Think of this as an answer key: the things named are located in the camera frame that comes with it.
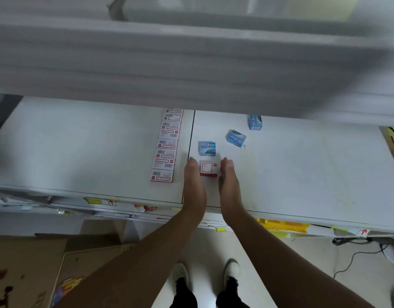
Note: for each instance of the person's right hand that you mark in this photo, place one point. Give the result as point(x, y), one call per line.
point(229, 192)

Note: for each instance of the person's left hand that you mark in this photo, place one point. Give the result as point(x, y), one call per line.
point(194, 189)

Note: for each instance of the person's right fingers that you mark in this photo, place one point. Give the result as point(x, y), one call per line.
point(226, 169)

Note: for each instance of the person's left fingers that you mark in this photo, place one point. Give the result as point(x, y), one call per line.
point(192, 168)

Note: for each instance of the person's left forearm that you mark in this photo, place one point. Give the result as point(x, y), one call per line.
point(145, 263)

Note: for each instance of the person's right forearm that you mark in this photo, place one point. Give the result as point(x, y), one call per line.
point(280, 269)

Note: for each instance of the small red white box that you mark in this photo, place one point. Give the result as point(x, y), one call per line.
point(208, 168)

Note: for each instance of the small blue box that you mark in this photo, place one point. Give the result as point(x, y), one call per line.
point(235, 137)
point(255, 122)
point(207, 148)

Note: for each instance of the row of red white packets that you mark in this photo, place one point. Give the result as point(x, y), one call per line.
point(166, 147)

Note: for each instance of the yellow orange packet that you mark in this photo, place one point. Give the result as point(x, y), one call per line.
point(282, 225)

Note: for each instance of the yellow shelf label red arrow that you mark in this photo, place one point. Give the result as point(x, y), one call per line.
point(100, 202)

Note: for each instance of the white right shoe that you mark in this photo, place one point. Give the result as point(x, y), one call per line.
point(232, 269)

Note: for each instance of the white shoe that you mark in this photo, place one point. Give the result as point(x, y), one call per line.
point(232, 269)
point(179, 272)

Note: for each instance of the white left shoe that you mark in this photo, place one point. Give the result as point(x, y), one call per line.
point(179, 272)

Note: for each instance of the white shelf board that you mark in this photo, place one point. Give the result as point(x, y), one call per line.
point(184, 60)

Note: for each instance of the black trousers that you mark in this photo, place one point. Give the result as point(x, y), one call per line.
point(230, 295)

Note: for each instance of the white shelf label red arrow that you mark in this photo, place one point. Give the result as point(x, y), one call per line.
point(363, 231)

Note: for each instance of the yellow black carton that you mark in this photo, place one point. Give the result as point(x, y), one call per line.
point(393, 144)

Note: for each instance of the colourful printed packet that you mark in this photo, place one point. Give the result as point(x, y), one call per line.
point(67, 290)

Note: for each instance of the brown cardboard box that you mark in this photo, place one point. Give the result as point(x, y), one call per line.
point(23, 269)

